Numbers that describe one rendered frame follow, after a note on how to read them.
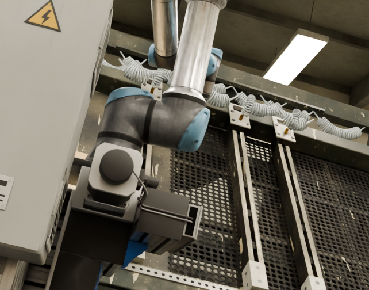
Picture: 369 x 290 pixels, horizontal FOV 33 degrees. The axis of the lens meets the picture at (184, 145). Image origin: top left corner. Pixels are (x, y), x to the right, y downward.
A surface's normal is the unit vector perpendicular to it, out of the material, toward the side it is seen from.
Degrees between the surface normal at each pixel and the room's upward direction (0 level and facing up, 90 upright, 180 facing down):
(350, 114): 90
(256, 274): 50
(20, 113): 89
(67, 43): 90
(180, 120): 97
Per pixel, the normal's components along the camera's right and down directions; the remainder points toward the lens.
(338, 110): 0.25, -0.25
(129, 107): -0.02, -0.36
